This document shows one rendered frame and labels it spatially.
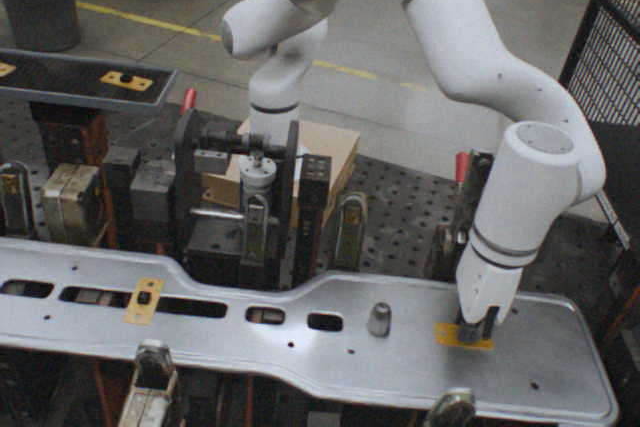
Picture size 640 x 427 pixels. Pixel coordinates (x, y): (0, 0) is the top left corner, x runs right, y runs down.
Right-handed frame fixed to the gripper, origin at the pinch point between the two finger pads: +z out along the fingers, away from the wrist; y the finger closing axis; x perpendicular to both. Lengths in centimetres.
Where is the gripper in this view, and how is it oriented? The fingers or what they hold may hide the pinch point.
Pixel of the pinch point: (469, 323)
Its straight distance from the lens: 85.4
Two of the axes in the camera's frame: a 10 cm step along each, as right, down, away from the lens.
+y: -0.6, 6.1, -7.9
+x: 9.9, 1.2, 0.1
